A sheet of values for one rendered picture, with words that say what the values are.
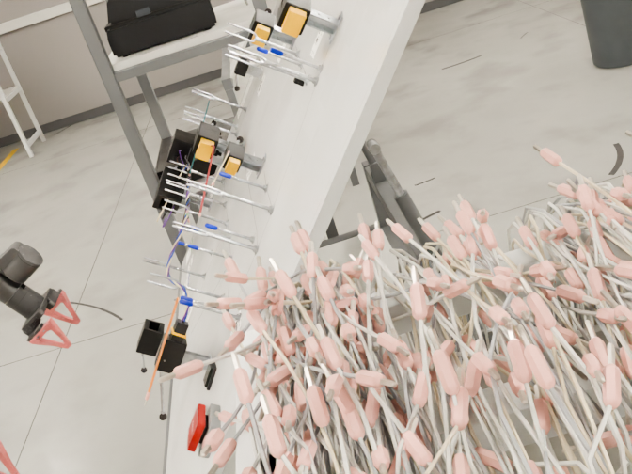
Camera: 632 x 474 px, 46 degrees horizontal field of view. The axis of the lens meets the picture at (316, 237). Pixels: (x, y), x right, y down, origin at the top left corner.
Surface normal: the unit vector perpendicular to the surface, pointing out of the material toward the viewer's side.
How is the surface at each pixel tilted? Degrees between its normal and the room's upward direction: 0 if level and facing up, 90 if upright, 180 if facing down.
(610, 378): 23
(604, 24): 94
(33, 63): 90
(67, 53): 90
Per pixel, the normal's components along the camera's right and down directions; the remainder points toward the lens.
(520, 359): -0.24, -0.47
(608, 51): -0.62, 0.55
